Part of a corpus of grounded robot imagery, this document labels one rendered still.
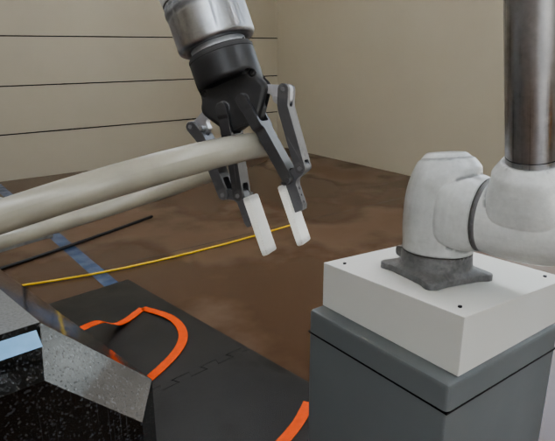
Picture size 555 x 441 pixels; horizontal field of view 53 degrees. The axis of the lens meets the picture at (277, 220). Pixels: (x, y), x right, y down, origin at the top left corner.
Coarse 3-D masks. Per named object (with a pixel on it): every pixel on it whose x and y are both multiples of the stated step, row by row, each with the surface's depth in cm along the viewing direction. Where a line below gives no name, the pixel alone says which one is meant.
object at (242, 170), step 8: (216, 104) 62; (224, 104) 61; (216, 112) 62; (224, 112) 62; (224, 120) 62; (224, 128) 62; (232, 168) 63; (240, 168) 64; (232, 176) 63; (240, 176) 63; (248, 176) 65; (232, 184) 64; (240, 184) 63; (248, 184) 65; (240, 192) 63
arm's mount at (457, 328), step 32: (352, 256) 137; (384, 256) 137; (480, 256) 139; (352, 288) 125; (384, 288) 117; (416, 288) 116; (448, 288) 117; (480, 288) 117; (512, 288) 118; (544, 288) 119; (384, 320) 119; (416, 320) 112; (448, 320) 105; (480, 320) 106; (512, 320) 114; (544, 320) 123; (416, 352) 113; (448, 352) 106; (480, 352) 108
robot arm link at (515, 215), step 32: (512, 0) 90; (544, 0) 87; (512, 32) 92; (544, 32) 89; (512, 64) 94; (544, 64) 91; (512, 96) 96; (544, 96) 93; (512, 128) 99; (544, 128) 96; (512, 160) 102; (544, 160) 98; (480, 192) 110; (512, 192) 101; (544, 192) 98; (480, 224) 109; (512, 224) 103; (544, 224) 99; (512, 256) 108; (544, 256) 102
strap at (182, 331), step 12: (132, 312) 302; (156, 312) 302; (96, 324) 269; (120, 324) 287; (180, 324) 290; (180, 336) 277; (180, 348) 266; (168, 360) 256; (156, 372) 247; (300, 408) 222; (300, 420) 215; (288, 432) 208
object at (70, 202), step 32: (128, 160) 51; (160, 160) 51; (192, 160) 53; (224, 160) 56; (256, 160) 78; (32, 192) 48; (64, 192) 48; (96, 192) 49; (128, 192) 51; (160, 192) 93; (0, 224) 48; (32, 224) 88; (64, 224) 90
